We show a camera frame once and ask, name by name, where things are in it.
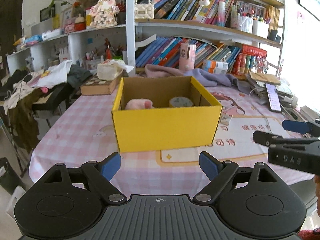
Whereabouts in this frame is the purple cloth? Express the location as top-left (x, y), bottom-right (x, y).
top-left (145, 64), bottom-right (250, 94)

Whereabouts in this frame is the white pen holder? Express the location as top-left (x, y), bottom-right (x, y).
top-left (252, 19), bottom-right (269, 39)

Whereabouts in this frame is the person's right forearm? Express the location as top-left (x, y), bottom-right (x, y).
top-left (314, 175), bottom-right (320, 219)

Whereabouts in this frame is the orange and white box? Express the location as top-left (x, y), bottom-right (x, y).
top-left (202, 67), bottom-right (228, 75)
top-left (203, 59), bottom-right (229, 70)

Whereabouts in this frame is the pink and blue bottle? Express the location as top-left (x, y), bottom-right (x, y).
top-left (218, 1), bottom-right (227, 27)

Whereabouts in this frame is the cup of pens and scissors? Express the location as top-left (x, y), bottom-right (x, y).
top-left (104, 39), bottom-right (124, 60)

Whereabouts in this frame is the black smartphone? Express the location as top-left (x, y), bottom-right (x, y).
top-left (265, 82), bottom-right (282, 112)

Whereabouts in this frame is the red round container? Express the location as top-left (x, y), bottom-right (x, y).
top-left (74, 15), bottom-right (87, 30)

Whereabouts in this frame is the white printed shirt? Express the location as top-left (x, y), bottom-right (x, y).
top-left (30, 60), bottom-right (74, 89)

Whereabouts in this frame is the small black box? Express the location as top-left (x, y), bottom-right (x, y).
top-left (269, 29), bottom-right (282, 43)

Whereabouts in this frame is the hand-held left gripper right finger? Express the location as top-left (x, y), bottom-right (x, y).
top-left (192, 151), bottom-right (285, 203)

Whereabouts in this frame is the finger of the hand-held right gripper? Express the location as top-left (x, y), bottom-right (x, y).
top-left (282, 119), bottom-right (320, 137)
top-left (252, 130), bottom-right (320, 149)

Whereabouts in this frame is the pink pig doll with sign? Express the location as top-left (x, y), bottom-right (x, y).
top-left (90, 0), bottom-right (120, 28)

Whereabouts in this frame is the white charger with printed label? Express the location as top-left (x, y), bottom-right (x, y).
top-left (219, 114), bottom-right (233, 126)

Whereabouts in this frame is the white plug adapter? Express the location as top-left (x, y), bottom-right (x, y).
top-left (282, 96), bottom-right (298, 107)

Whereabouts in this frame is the clear pen holder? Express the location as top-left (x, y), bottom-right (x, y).
top-left (230, 5), bottom-right (253, 33)

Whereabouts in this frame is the red garment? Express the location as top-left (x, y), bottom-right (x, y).
top-left (297, 227), bottom-right (320, 240)

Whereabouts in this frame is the row of blue books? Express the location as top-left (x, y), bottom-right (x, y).
top-left (135, 37), bottom-right (242, 68)

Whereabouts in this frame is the blue tissue pack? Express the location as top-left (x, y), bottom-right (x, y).
top-left (24, 34), bottom-right (43, 46)

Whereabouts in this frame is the white cable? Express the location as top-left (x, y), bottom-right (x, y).
top-left (249, 87), bottom-right (266, 103)

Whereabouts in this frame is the wooden chess box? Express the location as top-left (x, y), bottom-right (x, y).
top-left (80, 74), bottom-right (123, 95)

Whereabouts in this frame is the row of red books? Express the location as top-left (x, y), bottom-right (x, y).
top-left (232, 44), bottom-right (268, 75)

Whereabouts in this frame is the black picture frame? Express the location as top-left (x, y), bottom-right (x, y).
top-left (40, 4), bottom-right (56, 22)

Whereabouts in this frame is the row of colourful shelf books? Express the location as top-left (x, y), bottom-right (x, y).
top-left (150, 0), bottom-right (237, 26)

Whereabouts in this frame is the white floor board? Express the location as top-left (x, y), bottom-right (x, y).
top-left (6, 185), bottom-right (27, 220)

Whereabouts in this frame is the yellow tape roll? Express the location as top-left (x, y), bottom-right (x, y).
top-left (169, 96), bottom-right (193, 108)

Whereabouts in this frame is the cream quilted handbag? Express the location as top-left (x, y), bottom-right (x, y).
top-left (134, 0), bottom-right (155, 19)

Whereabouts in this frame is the pink checked printed tablecloth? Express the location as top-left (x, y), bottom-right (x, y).
top-left (29, 80), bottom-right (320, 188)

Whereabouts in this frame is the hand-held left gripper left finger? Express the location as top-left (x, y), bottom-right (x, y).
top-left (37, 152), bottom-right (127, 204)

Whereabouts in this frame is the colourful figure stand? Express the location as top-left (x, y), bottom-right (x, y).
top-left (252, 57), bottom-right (269, 74)

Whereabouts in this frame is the white bookshelf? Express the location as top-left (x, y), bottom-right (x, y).
top-left (6, 0), bottom-right (287, 81)

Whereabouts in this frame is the black trash bin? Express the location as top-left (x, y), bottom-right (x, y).
top-left (0, 157), bottom-right (19, 194)

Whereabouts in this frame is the dark grey garment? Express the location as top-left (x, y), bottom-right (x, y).
top-left (66, 64), bottom-right (93, 87)

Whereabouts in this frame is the olive brown garment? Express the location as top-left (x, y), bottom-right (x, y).
top-left (9, 90), bottom-right (43, 153)

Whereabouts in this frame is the yellow cardboard box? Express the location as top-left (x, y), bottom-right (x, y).
top-left (111, 76), bottom-right (223, 153)

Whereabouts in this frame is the pink plush pig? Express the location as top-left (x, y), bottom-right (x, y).
top-left (124, 99), bottom-right (153, 110)

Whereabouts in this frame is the white wipes pack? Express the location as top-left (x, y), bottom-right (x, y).
top-left (42, 29), bottom-right (63, 40)

